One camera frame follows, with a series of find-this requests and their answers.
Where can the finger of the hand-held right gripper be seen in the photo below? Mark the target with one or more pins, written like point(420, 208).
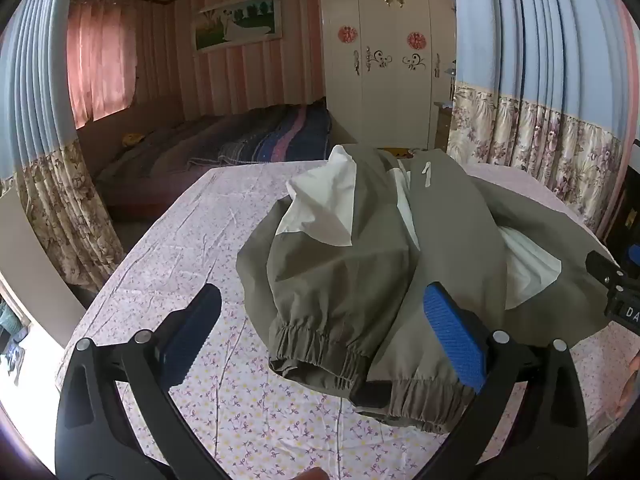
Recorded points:
point(602, 267)

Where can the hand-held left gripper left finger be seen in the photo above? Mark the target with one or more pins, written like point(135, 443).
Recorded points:
point(192, 332)

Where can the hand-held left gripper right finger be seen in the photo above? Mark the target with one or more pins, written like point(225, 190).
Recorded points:
point(452, 335)

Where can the olive and white jacket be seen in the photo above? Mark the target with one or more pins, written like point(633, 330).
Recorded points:
point(350, 260)

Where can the person's right hand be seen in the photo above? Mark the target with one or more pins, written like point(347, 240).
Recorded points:
point(632, 385)

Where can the window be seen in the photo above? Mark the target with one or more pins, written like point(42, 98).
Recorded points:
point(12, 340)

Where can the small yellow toy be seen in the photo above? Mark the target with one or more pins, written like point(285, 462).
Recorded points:
point(133, 139)

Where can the wooden cabinet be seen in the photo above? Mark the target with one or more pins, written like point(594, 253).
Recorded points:
point(442, 130)

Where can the wide blue floral curtain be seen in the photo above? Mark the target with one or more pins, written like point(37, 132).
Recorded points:
point(525, 60)

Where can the brown bed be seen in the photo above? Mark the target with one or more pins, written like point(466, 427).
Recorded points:
point(150, 112)

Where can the white wardrobe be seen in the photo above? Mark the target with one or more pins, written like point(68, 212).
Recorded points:
point(390, 90)

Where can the pink window curtain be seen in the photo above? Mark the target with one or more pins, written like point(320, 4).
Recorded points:
point(100, 60)

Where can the narrow blue floral curtain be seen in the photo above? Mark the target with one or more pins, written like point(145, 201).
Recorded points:
point(30, 85)

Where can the framed wall picture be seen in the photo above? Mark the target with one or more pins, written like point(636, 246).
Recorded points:
point(240, 22)

